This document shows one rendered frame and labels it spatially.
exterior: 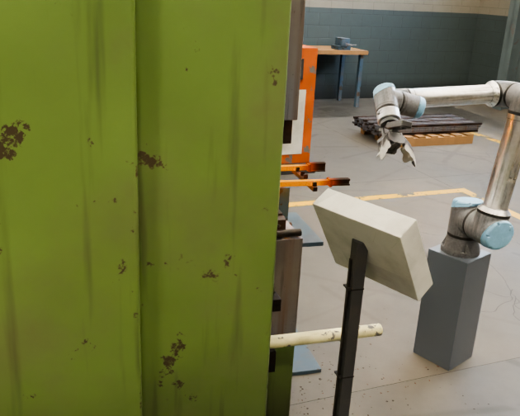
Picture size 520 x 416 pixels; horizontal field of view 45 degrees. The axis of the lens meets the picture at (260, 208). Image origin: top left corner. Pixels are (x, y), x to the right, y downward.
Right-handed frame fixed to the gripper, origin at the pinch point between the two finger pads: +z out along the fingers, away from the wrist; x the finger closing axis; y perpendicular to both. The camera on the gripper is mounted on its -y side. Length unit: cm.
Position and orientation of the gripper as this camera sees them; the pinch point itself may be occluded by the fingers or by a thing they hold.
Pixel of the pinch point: (399, 163)
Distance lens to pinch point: 240.1
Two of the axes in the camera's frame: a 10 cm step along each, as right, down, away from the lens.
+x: -9.3, -1.4, -3.5
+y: -3.7, 4.5, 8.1
